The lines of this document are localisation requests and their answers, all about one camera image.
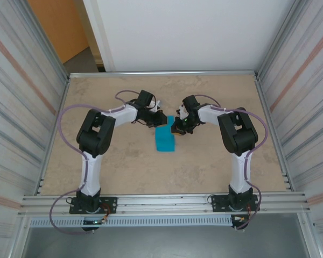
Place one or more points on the blue paper sheet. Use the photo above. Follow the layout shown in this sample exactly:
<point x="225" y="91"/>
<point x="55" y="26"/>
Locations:
<point x="164" y="139"/>

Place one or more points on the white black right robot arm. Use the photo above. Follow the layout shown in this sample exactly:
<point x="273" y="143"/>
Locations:
<point x="239" y="134"/>

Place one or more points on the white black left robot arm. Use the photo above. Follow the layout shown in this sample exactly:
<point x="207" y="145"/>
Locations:
<point x="92" y="134"/>

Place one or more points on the orange door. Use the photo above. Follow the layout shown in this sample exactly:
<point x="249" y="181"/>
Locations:
<point x="59" y="29"/>

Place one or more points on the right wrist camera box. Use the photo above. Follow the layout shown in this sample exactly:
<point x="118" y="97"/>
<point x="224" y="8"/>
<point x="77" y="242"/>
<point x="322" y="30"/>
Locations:
<point x="181" y="111"/>

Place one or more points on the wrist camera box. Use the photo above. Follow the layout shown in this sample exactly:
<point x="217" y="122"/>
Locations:
<point x="181" y="111"/>
<point x="155" y="106"/>

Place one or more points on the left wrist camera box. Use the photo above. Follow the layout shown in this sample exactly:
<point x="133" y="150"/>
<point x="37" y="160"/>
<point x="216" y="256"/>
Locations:
<point x="155" y="106"/>

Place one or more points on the aluminium table edge rail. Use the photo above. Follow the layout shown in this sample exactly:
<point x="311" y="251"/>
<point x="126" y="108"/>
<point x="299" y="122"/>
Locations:
<point x="161" y="74"/>
<point x="274" y="134"/>
<point x="52" y="134"/>

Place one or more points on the wide aluminium frame rail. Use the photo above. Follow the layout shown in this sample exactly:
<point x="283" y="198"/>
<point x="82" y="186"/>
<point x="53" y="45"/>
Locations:
<point x="161" y="205"/>

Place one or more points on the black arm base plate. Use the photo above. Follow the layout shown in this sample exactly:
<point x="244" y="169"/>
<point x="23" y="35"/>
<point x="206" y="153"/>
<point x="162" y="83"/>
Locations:
<point x="109" y="203"/>
<point x="218" y="201"/>

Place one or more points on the striped corrugated enclosure panel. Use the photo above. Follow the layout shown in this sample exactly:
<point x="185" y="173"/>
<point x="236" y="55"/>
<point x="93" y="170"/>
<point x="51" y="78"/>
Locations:
<point x="16" y="107"/>
<point x="307" y="107"/>

